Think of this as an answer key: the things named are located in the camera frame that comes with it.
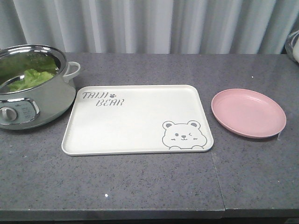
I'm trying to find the pale green electric cooking pot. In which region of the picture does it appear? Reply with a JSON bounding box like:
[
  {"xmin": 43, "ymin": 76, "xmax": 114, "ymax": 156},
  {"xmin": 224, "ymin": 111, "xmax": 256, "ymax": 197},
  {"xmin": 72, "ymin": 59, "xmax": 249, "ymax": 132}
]
[{"xmin": 0, "ymin": 44, "xmax": 81, "ymax": 130}]

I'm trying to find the white pleated curtain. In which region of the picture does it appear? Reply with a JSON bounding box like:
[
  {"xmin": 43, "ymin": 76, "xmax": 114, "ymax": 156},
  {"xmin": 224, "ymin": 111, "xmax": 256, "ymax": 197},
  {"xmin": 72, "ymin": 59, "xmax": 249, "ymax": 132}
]
[{"xmin": 0, "ymin": 0, "xmax": 299, "ymax": 54}]

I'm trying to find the cream bear serving tray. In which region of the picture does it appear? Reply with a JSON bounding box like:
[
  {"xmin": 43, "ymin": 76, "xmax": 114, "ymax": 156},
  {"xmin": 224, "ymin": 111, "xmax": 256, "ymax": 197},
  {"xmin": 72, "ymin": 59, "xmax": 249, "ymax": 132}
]
[{"xmin": 62, "ymin": 85, "xmax": 214, "ymax": 156}]

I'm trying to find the pink round plate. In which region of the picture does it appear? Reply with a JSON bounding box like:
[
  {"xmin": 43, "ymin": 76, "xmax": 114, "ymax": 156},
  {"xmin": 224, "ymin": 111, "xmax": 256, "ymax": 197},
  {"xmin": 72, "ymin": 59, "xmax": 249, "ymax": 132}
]
[{"xmin": 211, "ymin": 89, "xmax": 286, "ymax": 139}]

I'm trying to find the green lettuce leaf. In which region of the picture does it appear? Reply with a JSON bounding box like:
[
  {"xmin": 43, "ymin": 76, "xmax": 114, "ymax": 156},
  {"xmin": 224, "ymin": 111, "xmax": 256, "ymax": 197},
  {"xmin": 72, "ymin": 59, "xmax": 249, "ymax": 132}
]
[{"xmin": 0, "ymin": 53, "xmax": 59, "ymax": 93}]

